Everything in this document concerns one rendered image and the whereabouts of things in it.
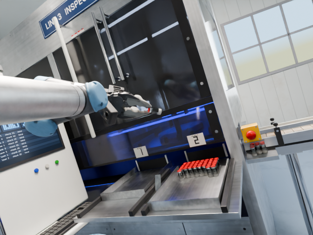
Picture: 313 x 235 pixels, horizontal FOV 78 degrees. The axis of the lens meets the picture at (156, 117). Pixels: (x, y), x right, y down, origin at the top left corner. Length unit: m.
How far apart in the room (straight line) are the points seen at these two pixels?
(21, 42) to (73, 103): 1.37
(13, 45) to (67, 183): 1.10
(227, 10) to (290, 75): 1.58
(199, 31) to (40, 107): 0.78
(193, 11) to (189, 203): 0.81
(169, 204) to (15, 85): 0.58
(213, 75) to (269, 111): 3.09
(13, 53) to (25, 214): 1.16
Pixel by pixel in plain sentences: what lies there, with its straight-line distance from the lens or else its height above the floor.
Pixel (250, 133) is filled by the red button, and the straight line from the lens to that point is 0.94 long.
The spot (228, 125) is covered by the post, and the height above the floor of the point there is 1.05.
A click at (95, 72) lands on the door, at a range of 1.27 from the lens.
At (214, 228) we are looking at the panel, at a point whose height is 0.54.
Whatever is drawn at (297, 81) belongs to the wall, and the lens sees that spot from 4.18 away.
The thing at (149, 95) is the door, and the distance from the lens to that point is 1.07.
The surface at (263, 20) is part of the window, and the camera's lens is 4.14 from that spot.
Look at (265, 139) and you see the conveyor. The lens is 1.09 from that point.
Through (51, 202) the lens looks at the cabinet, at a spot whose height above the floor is 0.91.
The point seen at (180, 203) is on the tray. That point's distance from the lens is 0.72.
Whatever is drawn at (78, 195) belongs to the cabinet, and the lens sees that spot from 1.41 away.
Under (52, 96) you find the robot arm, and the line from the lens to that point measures 0.40.
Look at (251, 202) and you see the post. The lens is 1.10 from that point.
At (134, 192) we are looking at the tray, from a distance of 0.94.
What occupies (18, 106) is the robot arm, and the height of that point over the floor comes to 1.29.
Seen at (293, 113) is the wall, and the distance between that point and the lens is 4.15.
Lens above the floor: 1.23
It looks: 2 degrees down
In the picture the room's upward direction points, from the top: 18 degrees counter-clockwise
